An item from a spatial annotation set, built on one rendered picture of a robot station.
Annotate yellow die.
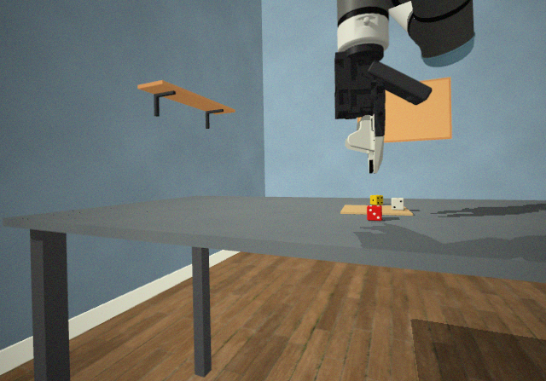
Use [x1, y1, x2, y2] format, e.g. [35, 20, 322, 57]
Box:
[370, 195, 383, 205]

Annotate tan flat mat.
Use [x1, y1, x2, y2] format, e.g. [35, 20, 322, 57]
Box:
[340, 205, 413, 216]

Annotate red die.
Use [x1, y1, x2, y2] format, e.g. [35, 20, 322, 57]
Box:
[367, 205, 382, 221]

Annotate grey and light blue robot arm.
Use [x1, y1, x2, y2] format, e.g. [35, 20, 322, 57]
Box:
[337, 0, 475, 105]

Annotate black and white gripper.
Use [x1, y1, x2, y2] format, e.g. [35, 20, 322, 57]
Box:
[334, 43, 386, 173]

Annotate white die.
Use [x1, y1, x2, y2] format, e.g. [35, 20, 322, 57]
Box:
[392, 198, 404, 210]

